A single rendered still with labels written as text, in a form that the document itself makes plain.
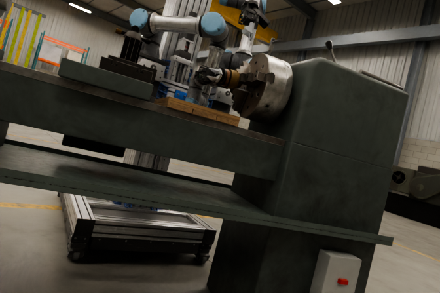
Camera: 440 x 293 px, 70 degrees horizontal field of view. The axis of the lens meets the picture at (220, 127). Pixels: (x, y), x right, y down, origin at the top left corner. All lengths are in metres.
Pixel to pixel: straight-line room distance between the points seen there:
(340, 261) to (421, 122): 10.60
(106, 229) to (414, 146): 10.81
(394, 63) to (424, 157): 3.47
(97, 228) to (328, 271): 1.15
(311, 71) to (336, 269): 0.85
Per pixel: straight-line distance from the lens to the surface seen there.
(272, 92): 1.38
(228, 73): 1.43
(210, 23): 1.70
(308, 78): 1.42
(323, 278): 1.55
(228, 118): 1.27
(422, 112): 12.09
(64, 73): 1.14
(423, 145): 11.78
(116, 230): 1.89
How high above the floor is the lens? 0.79
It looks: 2 degrees up
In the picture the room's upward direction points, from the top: 14 degrees clockwise
